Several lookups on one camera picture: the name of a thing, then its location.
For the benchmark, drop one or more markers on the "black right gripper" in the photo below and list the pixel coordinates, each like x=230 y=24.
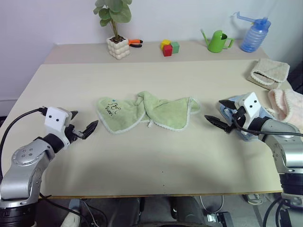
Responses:
x=239 y=118

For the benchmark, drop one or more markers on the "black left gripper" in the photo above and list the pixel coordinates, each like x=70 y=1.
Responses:
x=73 y=133

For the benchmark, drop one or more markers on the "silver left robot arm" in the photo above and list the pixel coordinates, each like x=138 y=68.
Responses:
x=26 y=163

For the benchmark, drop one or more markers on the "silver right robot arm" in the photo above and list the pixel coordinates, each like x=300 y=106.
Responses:
x=284 y=146

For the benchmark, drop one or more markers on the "light blue cloth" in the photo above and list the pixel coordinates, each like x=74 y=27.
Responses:
x=265 y=112

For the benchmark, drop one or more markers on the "green towel with embroidery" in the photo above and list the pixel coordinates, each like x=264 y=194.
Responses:
x=163 y=113

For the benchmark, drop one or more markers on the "pink cloth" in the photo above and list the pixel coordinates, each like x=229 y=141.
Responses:
x=287 y=106

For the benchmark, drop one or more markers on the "beige cloth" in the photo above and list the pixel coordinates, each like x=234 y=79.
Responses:
x=272 y=69

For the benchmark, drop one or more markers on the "green watering can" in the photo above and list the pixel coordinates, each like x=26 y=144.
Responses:
x=216 y=42

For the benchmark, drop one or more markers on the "green cube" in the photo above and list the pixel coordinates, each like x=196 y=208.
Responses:
x=175 y=47

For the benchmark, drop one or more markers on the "white bubble plant pot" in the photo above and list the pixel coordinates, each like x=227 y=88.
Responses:
x=118 y=48

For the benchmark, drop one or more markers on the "blue spray bottle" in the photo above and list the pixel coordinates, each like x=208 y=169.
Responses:
x=254 y=37

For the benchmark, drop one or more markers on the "red cube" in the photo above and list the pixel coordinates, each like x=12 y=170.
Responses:
x=167 y=50

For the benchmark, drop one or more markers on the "yellow cube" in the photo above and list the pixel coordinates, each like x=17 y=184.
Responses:
x=165 y=43

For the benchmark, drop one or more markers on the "white sneaker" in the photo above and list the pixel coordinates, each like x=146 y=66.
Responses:
x=254 y=198
x=71 y=218

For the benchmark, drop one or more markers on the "black foot pedal box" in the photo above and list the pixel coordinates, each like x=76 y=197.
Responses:
x=219 y=218

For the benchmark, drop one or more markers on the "green leafy plant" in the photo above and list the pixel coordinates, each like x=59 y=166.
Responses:
x=116 y=11

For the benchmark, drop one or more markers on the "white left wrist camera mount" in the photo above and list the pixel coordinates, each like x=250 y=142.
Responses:
x=55 y=118

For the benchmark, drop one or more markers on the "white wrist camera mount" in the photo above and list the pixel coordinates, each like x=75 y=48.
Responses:
x=55 y=118
x=251 y=105

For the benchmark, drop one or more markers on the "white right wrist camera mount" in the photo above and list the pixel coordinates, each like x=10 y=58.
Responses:
x=251 y=105

